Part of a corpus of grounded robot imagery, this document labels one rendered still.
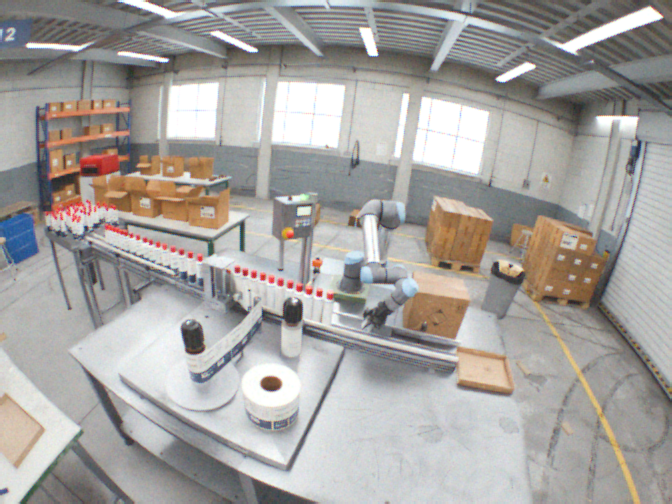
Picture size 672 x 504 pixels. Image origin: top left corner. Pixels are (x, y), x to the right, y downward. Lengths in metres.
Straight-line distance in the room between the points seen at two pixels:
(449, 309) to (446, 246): 3.24
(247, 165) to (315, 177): 1.74
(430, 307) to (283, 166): 6.05
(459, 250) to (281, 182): 4.38
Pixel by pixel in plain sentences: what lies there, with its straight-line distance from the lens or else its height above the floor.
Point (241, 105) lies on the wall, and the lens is 7.67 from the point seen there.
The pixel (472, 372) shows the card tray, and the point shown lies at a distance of 1.62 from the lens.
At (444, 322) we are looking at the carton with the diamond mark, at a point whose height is 0.96.
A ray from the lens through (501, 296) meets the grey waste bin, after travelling 3.78.
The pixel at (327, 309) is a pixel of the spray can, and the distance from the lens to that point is 1.48.
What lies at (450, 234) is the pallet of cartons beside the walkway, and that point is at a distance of 4.75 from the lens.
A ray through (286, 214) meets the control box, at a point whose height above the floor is 1.42.
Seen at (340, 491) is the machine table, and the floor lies 0.83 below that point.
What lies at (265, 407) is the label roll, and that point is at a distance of 1.01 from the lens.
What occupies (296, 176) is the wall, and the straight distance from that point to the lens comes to 7.14.
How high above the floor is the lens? 1.82
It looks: 23 degrees down
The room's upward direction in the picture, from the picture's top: 7 degrees clockwise
